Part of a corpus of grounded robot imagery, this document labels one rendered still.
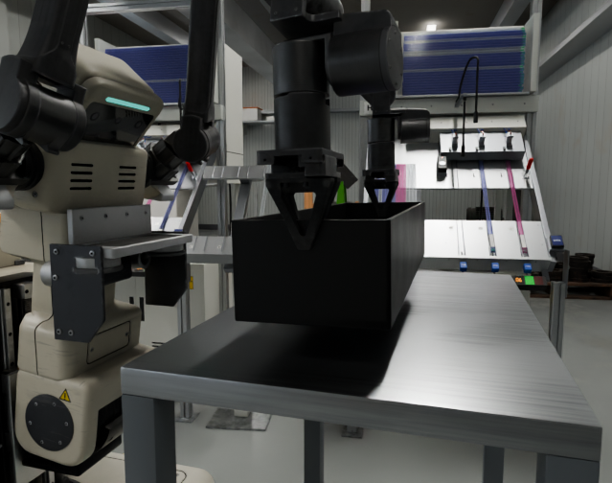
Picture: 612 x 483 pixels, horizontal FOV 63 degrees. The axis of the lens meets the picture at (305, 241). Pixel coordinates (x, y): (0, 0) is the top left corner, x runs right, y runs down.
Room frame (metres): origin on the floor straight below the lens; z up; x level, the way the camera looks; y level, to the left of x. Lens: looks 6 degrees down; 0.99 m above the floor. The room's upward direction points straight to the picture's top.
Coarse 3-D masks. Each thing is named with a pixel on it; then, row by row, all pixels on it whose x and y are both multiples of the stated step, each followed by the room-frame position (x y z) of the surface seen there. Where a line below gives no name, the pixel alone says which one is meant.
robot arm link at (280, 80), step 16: (272, 48) 0.51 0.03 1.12; (288, 48) 0.49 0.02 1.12; (304, 48) 0.49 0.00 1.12; (320, 48) 0.50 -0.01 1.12; (288, 64) 0.49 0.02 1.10; (304, 64) 0.49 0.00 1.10; (320, 64) 0.49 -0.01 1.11; (288, 80) 0.49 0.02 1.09; (304, 80) 0.49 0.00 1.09; (320, 80) 0.49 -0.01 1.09
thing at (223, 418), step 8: (232, 280) 2.01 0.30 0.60; (232, 288) 2.02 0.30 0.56; (224, 408) 2.09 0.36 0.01; (216, 416) 2.02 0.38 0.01; (224, 416) 2.02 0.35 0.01; (232, 416) 2.02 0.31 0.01; (240, 416) 2.01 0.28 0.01; (248, 416) 2.02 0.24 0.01; (256, 416) 2.02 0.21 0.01; (264, 416) 2.02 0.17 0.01; (208, 424) 1.95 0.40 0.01; (216, 424) 1.95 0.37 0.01; (224, 424) 1.95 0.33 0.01; (232, 424) 1.95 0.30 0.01; (240, 424) 1.95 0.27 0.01; (248, 424) 1.95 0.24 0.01; (256, 424) 1.95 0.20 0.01; (264, 424) 1.95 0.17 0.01
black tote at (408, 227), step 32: (256, 224) 0.53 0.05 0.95; (320, 224) 0.51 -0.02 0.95; (352, 224) 0.50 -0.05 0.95; (384, 224) 0.49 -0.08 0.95; (416, 224) 0.80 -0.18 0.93; (256, 256) 0.53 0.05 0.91; (288, 256) 0.52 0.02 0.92; (320, 256) 0.51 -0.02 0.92; (352, 256) 0.50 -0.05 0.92; (384, 256) 0.49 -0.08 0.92; (416, 256) 0.80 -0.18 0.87; (256, 288) 0.53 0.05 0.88; (288, 288) 0.52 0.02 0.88; (320, 288) 0.51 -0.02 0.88; (352, 288) 0.50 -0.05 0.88; (384, 288) 0.49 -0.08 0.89; (256, 320) 0.53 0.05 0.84; (288, 320) 0.52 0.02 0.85; (320, 320) 0.51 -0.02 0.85; (352, 320) 0.50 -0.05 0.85; (384, 320) 0.49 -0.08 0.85
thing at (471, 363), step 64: (448, 320) 0.68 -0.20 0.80; (512, 320) 0.68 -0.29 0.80; (128, 384) 0.50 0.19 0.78; (192, 384) 0.48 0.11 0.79; (256, 384) 0.46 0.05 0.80; (320, 384) 0.45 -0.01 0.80; (384, 384) 0.45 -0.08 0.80; (448, 384) 0.45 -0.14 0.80; (512, 384) 0.45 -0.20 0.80; (576, 384) 0.45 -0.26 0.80; (128, 448) 0.50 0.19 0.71; (320, 448) 1.13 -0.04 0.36; (512, 448) 0.39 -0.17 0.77; (576, 448) 0.38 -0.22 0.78
